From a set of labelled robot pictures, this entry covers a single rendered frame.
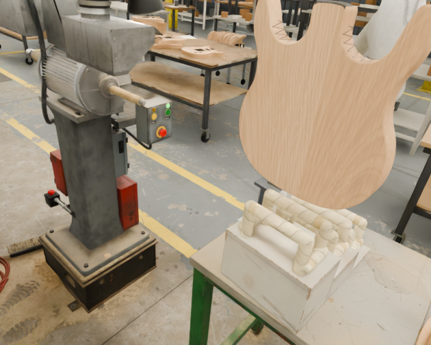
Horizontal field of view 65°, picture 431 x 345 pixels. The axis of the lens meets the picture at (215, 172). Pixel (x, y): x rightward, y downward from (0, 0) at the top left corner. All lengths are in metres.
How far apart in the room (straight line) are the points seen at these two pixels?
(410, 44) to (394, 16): 0.35
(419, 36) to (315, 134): 0.24
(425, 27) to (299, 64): 0.22
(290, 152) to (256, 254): 0.29
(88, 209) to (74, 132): 0.45
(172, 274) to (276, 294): 1.44
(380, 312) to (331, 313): 0.14
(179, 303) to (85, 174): 0.94
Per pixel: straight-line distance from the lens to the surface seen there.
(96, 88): 1.49
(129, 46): 1.19
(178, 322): 2.08
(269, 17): 0.74
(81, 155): 1.75
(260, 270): 0.92
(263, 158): 0.81
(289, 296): 0.90
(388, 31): 0.97
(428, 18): 0.61
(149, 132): 1.71
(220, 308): 2.14
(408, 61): 0.62
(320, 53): 0.68
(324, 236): 0.87
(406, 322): 1.13
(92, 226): 2.00
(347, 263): 1.06
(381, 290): 1.17
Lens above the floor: 1.71
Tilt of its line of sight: 31 degrees down
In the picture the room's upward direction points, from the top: 5 degrees clockwise
